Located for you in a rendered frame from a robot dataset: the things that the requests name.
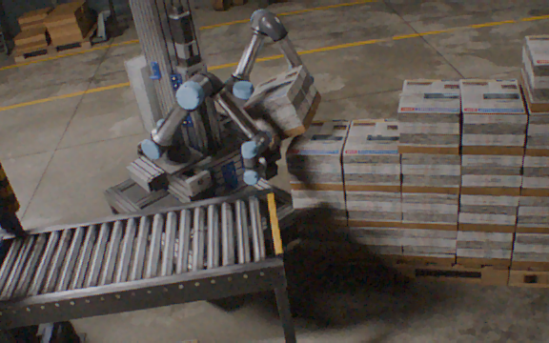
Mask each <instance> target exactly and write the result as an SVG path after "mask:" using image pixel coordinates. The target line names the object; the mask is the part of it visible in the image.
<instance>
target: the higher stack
mask: <svg viewBox="0 0 549 343"><path fill-rule="evenodd" d="M524 41H525V42H524V46H523V49H522V54H523V57H522V69H521V75H522V78H523V81H524V84H525V87H526V89H527V93H528V96H529V99H530V102H531V103H549V35H541V36H539V35H530V36H525V39H524ZM520 90H521V94H523V99H524V102H525V106H526V109H527V112H528V115H527V120H526V121H527V123H526V124H527V125H526V131H525V134H524V135H525V138H524V140H525V145H526V148H528V149H549V111H530V108H529V105H528V101H527V98H526V94H525V91H524V88H523V85H522V82H521V80H520ZM520 168H521V174H522V178H521V179H522V180H521V189H522V190H549V156H526V155H525V152H524V155H523V163H522V166H521V167H520ZM516 225H517V226H524V227H541V228H549V197H536V196H521V194H520V193H519V200H518V211H517V217H516ZM512 248H513V249H512V257H511V262H512V260H520V261H534V262H543V261H546V262H549V234H542V233H525V232H516V229H515V232H514V233H513V246H512ZM508 286H519V287H541V288H549V268H543V267H540V268H529V267H517V266H511V265H510V269H509V278H508Z"/></svg>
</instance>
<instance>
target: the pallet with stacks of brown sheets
mask: <svg viewBox="0 0 549 343"><path fill-rule="evenodd" d="M88 4H89V3H88V0H78V1H76V2H73V3H69V4H63V5H58V6H57V7H56V8H55V9H53V7H51V8H47V9H41V10H33V11H29V12H27V13H25V14H24V15H23V16H21V17H20V18H19V19H18V21H19V23H20V27H21V29H22V31H23V32H20V33H18V34H17V35H16V36H15V37H14V41H15V44H16V47H17V48H18V50H17V52H16V54H15V55H14V60H15V62H16V63H21V62H26V61H31V60H36V59H41V58H44V57H47V56H53V55H57V54H62V53H68V52H74V51H75V50H83V49H88V48H91V47H92V41H91V38H92V37H94V36H95V35H96V33H95V32H96V30H98V28H97V27H98V23H96V24H94V23H93V17H92V14H91V13H90V10H89V5H88ZM76 42H80V43H81V44H80V45H81V47H77V48H75V49H71V50H61V51H59V50H58V48H57V47H59V46H65V45H70V44H75V43H76ZM40 50H47V51H48V53H45V55H39V56H34V57H30V58H26V55H29V53H30V52H34V51H40Z"/></svg>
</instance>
